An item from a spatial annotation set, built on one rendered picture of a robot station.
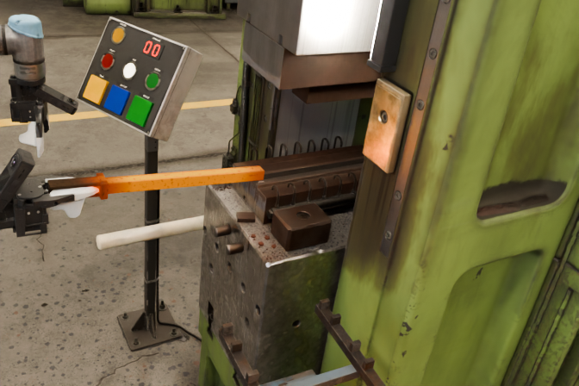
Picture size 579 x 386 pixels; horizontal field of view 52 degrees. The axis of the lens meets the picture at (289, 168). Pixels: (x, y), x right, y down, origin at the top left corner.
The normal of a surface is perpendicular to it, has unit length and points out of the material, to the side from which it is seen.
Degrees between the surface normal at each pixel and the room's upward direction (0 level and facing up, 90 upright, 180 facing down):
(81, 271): 0
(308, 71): 90
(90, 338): 0
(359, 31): 90
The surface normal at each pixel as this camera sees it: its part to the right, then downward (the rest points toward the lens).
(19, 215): 0.47, 0.47
